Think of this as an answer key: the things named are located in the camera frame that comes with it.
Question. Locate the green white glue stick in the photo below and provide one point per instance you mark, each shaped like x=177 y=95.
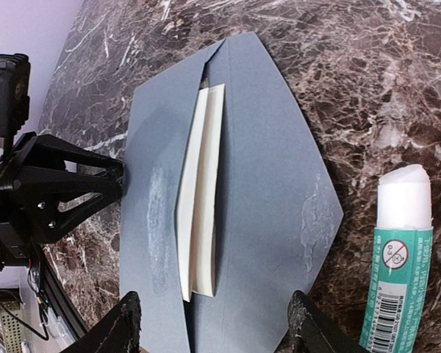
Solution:
x=402 y=246

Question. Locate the white letter paper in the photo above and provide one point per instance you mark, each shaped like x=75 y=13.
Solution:
x=195 y=210

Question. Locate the green perforated basket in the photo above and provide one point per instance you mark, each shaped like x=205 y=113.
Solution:
x=11 y=332

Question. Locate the grey blue envelope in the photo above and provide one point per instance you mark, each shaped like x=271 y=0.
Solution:
x=277 y=211

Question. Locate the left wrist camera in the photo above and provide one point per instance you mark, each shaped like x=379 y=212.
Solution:
x=14 y=93

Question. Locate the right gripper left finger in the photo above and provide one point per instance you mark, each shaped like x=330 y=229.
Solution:
x=118 y=331

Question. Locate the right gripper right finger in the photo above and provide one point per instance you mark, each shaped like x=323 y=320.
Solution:
x=310 y=330

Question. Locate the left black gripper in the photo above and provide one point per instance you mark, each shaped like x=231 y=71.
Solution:
x=42 y=201

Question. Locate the black curved front rail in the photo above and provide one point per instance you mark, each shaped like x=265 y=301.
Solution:
x=50 y=286

